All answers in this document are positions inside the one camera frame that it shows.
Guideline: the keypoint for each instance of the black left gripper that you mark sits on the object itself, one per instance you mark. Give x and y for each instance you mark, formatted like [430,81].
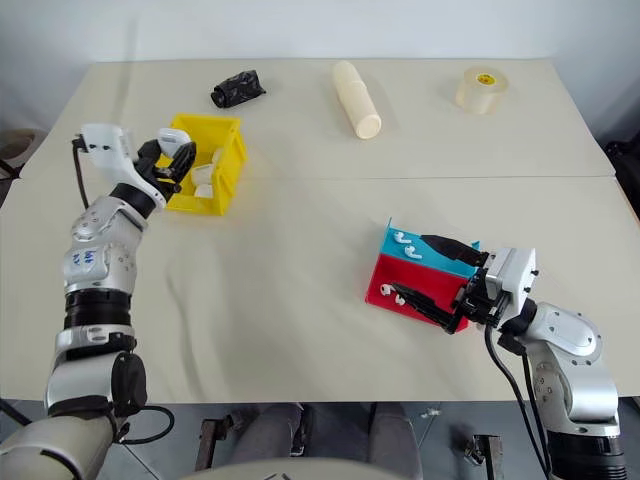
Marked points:
[160,175]

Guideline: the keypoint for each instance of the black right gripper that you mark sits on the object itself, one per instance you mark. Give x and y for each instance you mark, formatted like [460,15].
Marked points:
[480,305]

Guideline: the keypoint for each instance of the yellow plastic bin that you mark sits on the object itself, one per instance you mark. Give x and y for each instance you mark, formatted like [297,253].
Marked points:
[230,160]

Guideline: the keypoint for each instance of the red plastic tray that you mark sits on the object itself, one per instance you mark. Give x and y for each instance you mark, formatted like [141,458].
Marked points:
[425,280]

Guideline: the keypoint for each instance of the blue plastic tray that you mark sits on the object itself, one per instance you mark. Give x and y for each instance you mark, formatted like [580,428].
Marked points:
[435,262]

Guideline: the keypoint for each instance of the white earbud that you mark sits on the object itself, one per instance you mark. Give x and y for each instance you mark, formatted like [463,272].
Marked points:
[399,300]
[412,251]
[384,290]
[399,236]

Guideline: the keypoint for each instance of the crumpled black plastic bag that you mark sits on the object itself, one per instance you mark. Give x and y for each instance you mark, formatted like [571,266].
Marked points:
[237,90]

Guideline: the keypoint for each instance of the small white floor scrap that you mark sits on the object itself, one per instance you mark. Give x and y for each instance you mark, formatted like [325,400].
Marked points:
[430,413]

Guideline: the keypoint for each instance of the brown round stool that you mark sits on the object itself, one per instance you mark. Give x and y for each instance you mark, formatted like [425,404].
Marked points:
[20,142]

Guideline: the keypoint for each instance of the clear tape roll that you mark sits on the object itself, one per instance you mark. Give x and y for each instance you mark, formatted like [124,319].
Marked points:
[481,92]

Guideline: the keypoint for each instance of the cream cylindrical cup stack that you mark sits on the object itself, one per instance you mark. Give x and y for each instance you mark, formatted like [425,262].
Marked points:
[356,100]

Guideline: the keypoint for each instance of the black chair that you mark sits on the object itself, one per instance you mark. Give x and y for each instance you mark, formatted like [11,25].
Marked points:
[625,167]

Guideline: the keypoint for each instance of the black curved tube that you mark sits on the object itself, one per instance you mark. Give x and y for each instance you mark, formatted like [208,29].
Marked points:
[15,412]

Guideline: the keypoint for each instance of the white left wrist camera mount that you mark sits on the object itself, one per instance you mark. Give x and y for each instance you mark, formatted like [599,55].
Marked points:
[107,150]

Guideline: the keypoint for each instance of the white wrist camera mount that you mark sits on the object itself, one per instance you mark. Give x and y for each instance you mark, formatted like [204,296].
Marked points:
[515,280]
[107,150]

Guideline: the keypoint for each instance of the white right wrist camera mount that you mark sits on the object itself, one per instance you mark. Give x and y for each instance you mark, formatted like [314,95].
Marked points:
[515,280]

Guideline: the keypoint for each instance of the rusty metal bracket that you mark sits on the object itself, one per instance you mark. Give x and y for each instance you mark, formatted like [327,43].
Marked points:
[482,452]
[215,440]

